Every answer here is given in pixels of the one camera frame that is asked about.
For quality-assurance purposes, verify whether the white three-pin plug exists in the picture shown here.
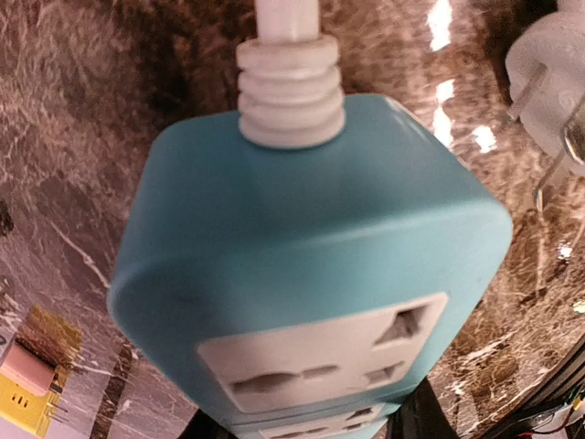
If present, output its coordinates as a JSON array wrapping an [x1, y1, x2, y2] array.
[[505, 1, 584, 211]]

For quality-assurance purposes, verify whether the yellow cube plug adapter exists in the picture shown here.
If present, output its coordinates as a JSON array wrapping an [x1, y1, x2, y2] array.
[[1, 305, 82, 438]]

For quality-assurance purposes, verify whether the pink USB charger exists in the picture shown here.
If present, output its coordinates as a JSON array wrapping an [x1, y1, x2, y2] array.
[[1, 343, 55, 396]]

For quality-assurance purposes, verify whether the white power strip cord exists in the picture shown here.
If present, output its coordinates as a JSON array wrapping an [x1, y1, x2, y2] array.
[[235, 0, 346, 150]]

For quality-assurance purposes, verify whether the teal power strip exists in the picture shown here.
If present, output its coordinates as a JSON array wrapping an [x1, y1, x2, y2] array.
[[108, 94, 513, 438]]

